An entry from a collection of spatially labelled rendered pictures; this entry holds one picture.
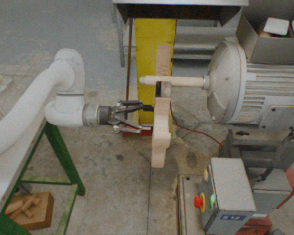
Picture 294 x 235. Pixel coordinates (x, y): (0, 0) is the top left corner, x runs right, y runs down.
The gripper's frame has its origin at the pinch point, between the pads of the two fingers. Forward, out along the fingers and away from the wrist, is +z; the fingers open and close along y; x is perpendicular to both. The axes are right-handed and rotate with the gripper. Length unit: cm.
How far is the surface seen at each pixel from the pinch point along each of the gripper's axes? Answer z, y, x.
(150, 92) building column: -3, -62, -82
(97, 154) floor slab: -49, -15, -119
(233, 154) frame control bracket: 28.4, 13.8, 2.6
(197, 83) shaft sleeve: 13.3, -3.7, 19.3
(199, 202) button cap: 16.1, 30.0, 2.6
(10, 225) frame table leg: -52, 41, -14
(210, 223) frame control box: 17.9, 36.0, 7.5
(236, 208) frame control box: 21.9, 32.2, 17.5
